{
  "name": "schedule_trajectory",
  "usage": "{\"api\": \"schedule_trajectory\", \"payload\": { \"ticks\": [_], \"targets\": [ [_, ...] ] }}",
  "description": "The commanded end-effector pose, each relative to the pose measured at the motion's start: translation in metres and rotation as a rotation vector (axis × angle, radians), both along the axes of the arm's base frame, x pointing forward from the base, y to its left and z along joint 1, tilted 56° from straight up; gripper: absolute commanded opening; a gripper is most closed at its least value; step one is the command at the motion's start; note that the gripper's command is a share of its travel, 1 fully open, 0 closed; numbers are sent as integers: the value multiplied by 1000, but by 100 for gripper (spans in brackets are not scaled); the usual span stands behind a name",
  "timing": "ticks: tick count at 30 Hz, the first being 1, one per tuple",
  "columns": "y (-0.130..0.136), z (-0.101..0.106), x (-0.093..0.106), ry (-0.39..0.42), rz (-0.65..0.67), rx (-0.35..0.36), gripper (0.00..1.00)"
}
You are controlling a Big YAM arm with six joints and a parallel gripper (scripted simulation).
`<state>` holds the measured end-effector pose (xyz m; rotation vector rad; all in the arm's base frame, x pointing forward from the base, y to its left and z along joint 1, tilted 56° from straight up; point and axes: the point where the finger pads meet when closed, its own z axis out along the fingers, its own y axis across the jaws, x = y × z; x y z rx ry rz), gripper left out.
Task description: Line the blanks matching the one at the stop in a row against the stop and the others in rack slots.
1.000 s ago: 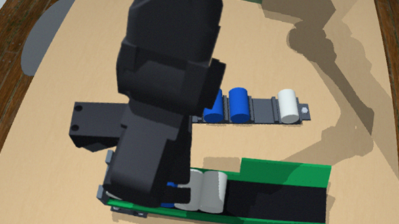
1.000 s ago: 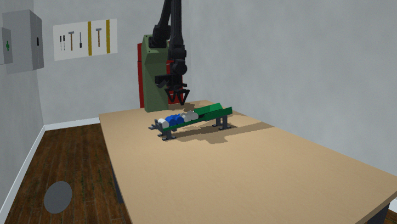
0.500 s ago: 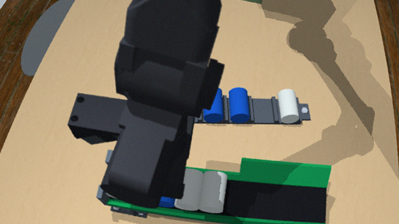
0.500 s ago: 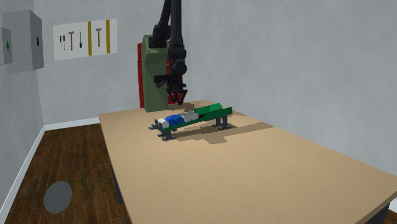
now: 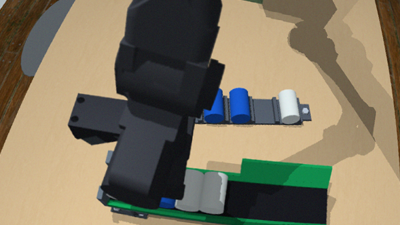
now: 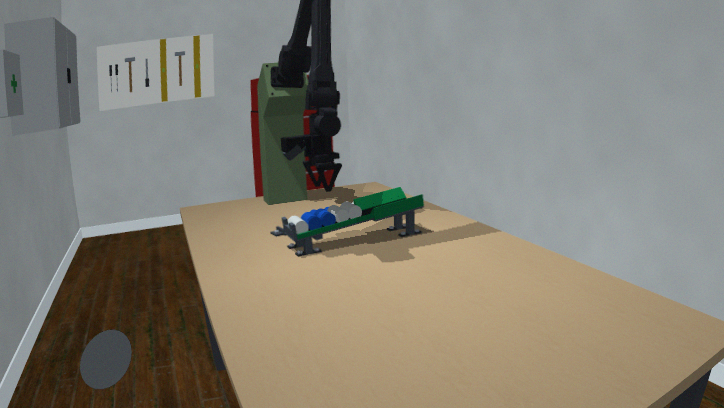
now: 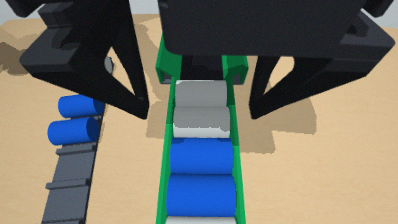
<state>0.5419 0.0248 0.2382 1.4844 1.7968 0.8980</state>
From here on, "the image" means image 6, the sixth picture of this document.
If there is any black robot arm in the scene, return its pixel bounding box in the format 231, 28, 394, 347
271, 0, 341, 160

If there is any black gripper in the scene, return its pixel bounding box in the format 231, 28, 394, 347
303, 136, 342, 192

